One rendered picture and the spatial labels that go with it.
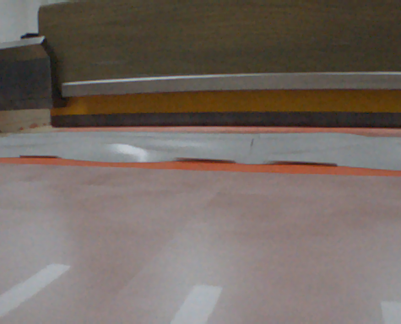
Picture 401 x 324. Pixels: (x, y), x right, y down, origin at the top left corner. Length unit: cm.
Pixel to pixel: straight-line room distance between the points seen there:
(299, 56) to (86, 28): 15
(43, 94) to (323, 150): 21
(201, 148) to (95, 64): 14
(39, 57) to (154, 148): 16
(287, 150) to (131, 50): 15
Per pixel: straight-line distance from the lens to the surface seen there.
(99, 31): 29
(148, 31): 27
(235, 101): 26
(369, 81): 24
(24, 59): 31
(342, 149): 16
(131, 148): 18
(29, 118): 42
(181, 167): 15
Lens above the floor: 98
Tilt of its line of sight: 10 degrees down
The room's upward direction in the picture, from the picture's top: 1 degrees counter-clockwise
